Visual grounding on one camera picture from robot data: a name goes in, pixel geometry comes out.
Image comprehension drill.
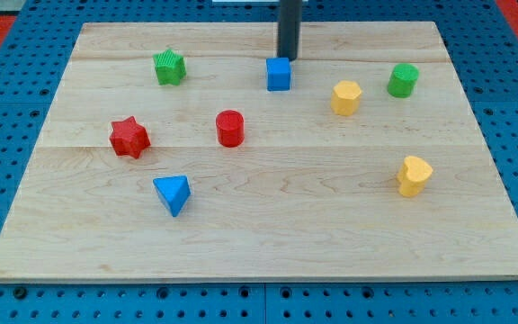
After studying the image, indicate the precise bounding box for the blue triangle block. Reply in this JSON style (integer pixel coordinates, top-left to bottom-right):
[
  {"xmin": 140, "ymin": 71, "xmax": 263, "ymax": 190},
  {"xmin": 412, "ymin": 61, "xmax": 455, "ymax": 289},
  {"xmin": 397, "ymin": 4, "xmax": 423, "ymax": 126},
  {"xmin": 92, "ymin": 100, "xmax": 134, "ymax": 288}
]
[{"xmin": 153, "ymin": 175, "xmax": 191, "ymax": 217}]

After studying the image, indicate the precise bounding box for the wooden board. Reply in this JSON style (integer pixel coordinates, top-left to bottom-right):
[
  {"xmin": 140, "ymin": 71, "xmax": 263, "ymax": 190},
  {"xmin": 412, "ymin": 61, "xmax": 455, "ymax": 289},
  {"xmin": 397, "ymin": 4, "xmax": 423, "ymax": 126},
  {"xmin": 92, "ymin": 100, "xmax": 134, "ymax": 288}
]
[{"xmin": 0, "ymin": 22, "xmax": 518, "ymax": 284}]

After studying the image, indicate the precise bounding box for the red star block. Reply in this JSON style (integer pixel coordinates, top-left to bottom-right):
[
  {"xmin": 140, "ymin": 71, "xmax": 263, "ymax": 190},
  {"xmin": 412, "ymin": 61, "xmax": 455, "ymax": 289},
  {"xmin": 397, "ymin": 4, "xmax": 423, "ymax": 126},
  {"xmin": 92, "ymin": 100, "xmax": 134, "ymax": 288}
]
[{"xmin": 109, "ymin": 116, "xmax": 150, "ymax": 159}]

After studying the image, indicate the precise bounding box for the blue cube block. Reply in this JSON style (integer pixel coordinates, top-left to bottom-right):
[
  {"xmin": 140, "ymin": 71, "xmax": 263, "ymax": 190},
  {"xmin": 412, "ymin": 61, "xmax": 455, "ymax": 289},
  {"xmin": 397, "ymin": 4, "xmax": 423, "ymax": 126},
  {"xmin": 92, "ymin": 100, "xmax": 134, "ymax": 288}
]
[{"xmin": 265, "ymin": 57, "xmax": 292, "ymax": 93}]

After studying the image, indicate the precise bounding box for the green star block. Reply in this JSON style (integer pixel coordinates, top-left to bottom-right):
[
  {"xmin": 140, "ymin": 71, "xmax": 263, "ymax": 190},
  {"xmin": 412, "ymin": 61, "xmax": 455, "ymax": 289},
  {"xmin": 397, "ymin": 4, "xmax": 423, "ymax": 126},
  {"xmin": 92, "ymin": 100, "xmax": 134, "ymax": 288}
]
[{"xmin": 153, "ymin": 49, "xmax": 186, "ymax": 86}]

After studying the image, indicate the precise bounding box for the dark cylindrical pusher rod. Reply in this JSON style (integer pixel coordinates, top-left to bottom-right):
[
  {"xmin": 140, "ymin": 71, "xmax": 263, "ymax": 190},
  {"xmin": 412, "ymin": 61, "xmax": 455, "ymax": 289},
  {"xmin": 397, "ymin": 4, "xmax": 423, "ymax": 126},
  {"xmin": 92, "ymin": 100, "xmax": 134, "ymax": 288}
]
[{"xmin": 277, "ymin": 0, "xmax": 303, "ymax": 61}]

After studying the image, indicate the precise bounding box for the yellow heart block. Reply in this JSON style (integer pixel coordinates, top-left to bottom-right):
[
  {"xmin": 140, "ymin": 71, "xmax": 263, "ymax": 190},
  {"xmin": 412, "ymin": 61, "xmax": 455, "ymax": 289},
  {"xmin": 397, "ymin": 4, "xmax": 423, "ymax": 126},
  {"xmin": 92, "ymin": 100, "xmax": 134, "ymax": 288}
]
[{"xmin": 397, "ymin": 156, "xmax": 433, "ymax": 197}]

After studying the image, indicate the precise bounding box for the green cylinder block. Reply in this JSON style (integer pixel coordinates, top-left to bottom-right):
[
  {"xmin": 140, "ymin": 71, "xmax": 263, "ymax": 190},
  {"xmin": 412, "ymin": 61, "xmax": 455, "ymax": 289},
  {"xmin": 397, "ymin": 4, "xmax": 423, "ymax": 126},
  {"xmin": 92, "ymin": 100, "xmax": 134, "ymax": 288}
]
[{"xmin": 387, "ymin": 63, "xmax": 420, "ymax": 98}]

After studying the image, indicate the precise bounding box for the yellow hexagon block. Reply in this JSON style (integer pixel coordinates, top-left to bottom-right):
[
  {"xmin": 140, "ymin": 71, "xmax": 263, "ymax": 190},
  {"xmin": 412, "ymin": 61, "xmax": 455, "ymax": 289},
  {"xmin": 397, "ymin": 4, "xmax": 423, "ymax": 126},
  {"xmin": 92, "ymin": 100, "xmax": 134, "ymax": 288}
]
[{"xmin": 330, "ymin": 80, "xmax": 362, "ymax": 116}]

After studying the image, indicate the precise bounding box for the red cylinder block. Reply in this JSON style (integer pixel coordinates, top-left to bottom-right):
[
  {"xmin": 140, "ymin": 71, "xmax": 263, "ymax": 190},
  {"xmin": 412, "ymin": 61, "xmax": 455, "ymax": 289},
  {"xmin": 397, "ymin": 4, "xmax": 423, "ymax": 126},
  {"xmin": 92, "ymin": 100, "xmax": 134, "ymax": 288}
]
[{"xmin": 216, "ymin": 110, "xmax": 245, "ymax": 148}]

